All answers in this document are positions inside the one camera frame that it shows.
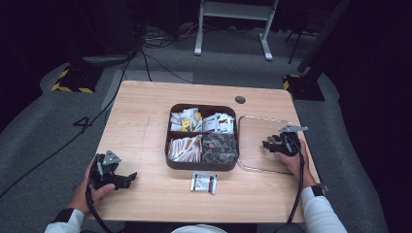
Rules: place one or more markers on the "pile of brown white sticks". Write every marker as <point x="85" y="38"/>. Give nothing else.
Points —
<point x="184" y="149"/>

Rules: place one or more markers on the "person's left hand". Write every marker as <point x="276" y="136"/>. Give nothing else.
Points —
<point x="81" y="195"/>

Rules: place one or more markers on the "small dark gold packet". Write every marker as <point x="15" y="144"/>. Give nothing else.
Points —
<point x="271" y="139"/>

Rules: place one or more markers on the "black yellow striped stand base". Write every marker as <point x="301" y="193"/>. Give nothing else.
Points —
<point x="304" y="88"/>
<point x="76" y="81"/>

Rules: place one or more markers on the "dark slanted metal pole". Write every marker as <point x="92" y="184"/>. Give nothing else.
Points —
<point x="320" y="35"/>

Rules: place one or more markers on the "person's right hand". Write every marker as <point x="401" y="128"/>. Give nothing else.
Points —
<point x="296" y="166"/>

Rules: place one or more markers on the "white metal stand frame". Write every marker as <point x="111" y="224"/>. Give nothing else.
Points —
<point x="234" y="11"/>

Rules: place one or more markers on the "pile of white red packets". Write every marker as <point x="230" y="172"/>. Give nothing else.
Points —
<point x="218" y="122"/>

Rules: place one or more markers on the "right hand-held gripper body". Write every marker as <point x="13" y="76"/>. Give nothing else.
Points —
<point x="290" y="144"/>

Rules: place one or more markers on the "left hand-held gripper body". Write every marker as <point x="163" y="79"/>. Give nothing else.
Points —
<point x="102" y="176"/>

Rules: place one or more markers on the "clear lid with metal rim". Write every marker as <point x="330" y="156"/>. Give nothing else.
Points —
<point x="256" y="145"/>

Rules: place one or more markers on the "dark divided square box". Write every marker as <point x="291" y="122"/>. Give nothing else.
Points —
<point x="200" y="165"/>

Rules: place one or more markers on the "white red striped packet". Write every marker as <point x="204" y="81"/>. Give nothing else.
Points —
<point x="203" y="183"/>

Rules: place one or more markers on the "pile of white yellow packets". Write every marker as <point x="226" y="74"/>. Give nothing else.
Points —
<point x="186" y="120"/>

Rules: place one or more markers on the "pile of dark packets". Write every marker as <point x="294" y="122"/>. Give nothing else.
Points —
<point x="219" y="148"/>

